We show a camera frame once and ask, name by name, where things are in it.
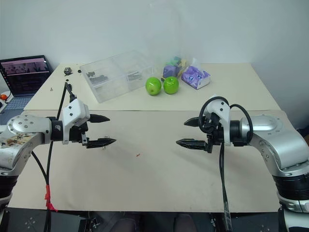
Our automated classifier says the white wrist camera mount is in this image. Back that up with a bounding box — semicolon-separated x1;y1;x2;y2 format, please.
204;98;233;146
62;98;91;145

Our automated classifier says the black right arm hanging cable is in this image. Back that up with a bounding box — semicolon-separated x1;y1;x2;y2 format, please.
218;142;233;232

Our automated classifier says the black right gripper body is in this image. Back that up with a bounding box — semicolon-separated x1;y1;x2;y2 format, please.
198;112;225;154

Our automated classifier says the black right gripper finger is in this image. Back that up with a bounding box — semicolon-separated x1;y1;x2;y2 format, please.
183;116;201;127
175;138;208;150

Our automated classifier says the green apple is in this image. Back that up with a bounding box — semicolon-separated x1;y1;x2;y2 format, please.
145;76;162;96
163;76;180;95

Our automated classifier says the clear plastic organizer box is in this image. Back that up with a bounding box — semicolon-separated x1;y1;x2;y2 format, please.
79;49;155;104

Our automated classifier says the red tape on cable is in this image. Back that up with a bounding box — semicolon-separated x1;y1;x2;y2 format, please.
43;184;59;212

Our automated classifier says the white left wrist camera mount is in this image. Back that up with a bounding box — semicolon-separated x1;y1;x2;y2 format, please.
62;98;91;145

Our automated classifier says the open laptop computer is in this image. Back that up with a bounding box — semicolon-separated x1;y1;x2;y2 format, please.
0;55;54;124

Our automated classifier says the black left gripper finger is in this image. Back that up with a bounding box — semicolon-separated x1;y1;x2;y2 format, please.
86;137;117;149
89;114;111;123

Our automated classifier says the purple cube box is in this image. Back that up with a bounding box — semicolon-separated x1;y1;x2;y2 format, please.
162;64;179;79

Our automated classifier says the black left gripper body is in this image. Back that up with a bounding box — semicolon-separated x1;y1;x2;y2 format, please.
68;120;91;147

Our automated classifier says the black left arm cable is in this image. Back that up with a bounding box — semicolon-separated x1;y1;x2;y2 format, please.
30;150;50;187
44;81;78;232

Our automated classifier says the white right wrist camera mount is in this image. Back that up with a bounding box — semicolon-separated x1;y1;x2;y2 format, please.
204;98;233;146

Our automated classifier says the black right arm looped cable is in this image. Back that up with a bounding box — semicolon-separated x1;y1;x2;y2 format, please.
198;96;254;146

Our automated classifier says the clear bag of toy blocks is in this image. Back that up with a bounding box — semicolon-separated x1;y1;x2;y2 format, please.
160;55;201;82

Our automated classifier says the purple and white tissue pack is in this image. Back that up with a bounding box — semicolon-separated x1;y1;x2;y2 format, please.
181;64;211;91

